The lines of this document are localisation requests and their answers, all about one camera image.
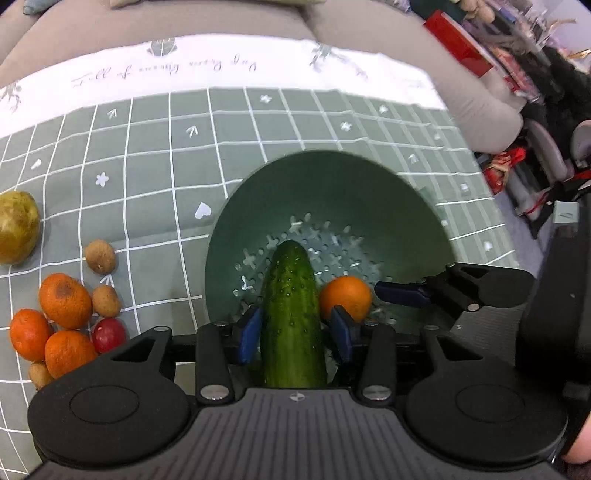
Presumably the beige sofa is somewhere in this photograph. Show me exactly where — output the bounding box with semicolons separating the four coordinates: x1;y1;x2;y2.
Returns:
0;0;525;154

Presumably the person's right hand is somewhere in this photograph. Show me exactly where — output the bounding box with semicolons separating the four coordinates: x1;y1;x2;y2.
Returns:
565;410;591;465

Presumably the green cucumber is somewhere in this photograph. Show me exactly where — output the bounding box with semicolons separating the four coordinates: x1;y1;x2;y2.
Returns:
261;240;329;388

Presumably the red box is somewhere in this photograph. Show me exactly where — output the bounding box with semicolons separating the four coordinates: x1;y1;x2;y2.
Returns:
424;11;497;79

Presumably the green checked tablecloth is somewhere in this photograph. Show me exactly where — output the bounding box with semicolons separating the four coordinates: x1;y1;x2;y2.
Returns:
0;34;518;480

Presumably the yellow-green pear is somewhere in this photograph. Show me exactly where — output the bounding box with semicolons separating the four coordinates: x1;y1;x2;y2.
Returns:
0;191;41;266

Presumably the green colander bowl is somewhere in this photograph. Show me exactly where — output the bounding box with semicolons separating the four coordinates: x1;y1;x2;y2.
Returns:
204;150;458;352

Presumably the brown-spotted orange mandarin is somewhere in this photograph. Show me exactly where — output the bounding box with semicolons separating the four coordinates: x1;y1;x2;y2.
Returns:
39;273;93;330

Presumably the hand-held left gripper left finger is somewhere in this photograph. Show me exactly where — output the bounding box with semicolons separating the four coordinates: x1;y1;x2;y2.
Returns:
108;305;265;406

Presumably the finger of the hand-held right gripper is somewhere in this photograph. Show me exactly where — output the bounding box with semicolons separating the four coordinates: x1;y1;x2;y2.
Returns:
374;262;536;315

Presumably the red patterned bag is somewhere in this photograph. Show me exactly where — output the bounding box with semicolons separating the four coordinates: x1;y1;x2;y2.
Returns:
482;148;527;195

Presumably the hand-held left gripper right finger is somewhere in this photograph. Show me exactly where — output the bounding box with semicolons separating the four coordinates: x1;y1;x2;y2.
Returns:
329;305;462;408

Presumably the grey chair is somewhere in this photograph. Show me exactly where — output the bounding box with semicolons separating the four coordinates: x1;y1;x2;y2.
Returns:
519;117;591;217

